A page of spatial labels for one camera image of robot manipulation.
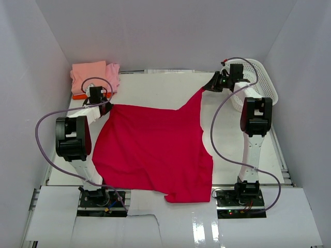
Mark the red t shirt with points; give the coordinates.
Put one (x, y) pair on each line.
(143, 148)

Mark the folded orange t shirt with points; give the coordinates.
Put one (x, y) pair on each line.
(79, 97)

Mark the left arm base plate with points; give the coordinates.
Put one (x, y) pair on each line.
(102, 203)

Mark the white plastic basket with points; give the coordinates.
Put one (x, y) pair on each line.
(264, 86)

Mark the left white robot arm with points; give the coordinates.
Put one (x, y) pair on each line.
(74, 144)

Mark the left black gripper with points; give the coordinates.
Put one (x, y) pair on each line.
(108, 108)

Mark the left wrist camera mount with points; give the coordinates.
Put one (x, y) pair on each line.
(87, 89)

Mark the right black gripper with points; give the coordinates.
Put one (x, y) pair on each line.
(212, 85)

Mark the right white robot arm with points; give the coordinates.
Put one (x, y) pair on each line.
(255, 123)

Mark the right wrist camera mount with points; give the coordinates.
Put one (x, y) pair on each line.
(224, 65)

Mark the folded peach t shirt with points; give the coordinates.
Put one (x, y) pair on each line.
(80, 72)

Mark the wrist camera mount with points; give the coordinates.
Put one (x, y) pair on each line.
(224, 65)
(87, 89)

